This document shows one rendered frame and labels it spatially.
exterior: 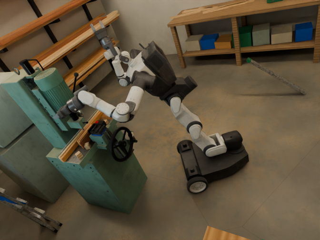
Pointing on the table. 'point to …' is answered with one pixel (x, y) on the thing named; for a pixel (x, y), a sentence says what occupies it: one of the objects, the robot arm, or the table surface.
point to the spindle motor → (54, 87)
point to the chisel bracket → (76, 123)
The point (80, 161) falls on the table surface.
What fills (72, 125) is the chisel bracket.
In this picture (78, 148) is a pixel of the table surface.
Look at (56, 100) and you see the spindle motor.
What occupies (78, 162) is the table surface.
